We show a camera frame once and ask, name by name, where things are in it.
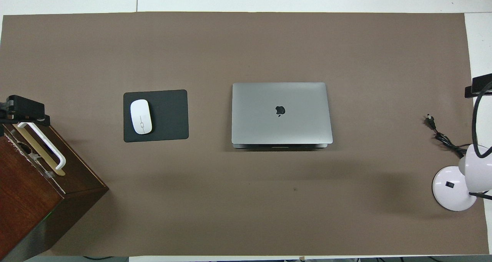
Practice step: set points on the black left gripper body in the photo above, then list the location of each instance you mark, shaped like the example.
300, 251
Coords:
25, 107

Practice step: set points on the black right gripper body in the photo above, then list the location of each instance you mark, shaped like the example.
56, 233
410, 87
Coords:
483, 80

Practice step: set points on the grey Apple laptop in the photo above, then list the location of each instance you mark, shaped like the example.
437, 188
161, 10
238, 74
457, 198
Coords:
269, 123

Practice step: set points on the dark wooden box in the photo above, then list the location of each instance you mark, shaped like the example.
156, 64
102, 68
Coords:
34, 200

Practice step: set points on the white computer mouse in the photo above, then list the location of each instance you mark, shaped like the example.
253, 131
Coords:
140, 117

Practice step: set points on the white desk lamp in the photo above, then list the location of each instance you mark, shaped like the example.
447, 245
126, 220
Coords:
453, 189

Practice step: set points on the black mouse pad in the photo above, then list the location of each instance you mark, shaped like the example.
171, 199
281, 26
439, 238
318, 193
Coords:
169, 115

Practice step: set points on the brown table mat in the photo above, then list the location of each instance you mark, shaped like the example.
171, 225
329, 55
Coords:
246, 200

